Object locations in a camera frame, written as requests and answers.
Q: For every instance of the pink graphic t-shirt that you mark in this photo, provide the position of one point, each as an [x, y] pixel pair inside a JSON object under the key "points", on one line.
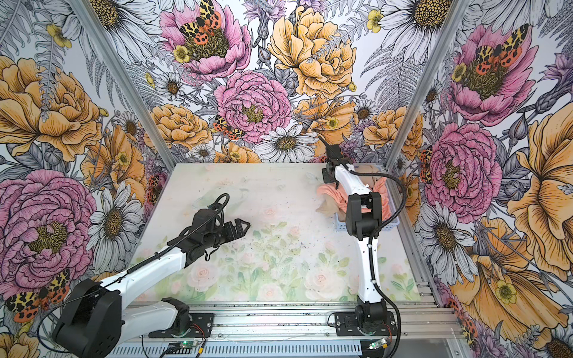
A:
{"points": [[340, 192]]}

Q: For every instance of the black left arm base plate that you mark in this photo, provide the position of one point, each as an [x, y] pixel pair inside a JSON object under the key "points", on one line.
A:
{"points": [[194, 325]]}

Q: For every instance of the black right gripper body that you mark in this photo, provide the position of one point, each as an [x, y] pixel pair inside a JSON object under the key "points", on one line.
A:
{"points": [[327, 176]]}

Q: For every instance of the aluminium corner post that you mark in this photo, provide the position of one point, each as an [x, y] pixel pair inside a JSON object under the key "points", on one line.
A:
{"points": [[435, 58], [88, 18]]}

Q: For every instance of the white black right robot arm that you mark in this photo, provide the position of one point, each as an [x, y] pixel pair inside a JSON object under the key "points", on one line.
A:
{"points": [[370, 302]]}

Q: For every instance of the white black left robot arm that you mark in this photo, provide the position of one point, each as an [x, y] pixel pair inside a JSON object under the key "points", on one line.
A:
{"points": [[97, 316]]}

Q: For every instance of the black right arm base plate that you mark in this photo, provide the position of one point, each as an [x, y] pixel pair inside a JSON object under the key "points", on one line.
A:
{"points": [[349, 324]]}

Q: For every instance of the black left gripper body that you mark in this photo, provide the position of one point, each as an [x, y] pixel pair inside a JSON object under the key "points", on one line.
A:
{"points": [[220, 235]]}

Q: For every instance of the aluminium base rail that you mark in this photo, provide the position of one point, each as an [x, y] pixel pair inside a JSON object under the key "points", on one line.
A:
{"points": [[302, 329]]}

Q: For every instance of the left aluminium corner post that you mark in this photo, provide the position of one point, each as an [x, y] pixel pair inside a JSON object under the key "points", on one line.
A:
{"points": [[88, 18]]}

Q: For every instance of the right aluminium corner post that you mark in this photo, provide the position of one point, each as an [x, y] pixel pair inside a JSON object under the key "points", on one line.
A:
{"points": [[435, 58]]}

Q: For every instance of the light blue plastic basket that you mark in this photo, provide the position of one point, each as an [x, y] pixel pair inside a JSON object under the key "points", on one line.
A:
{"points": [[394, 215]]}

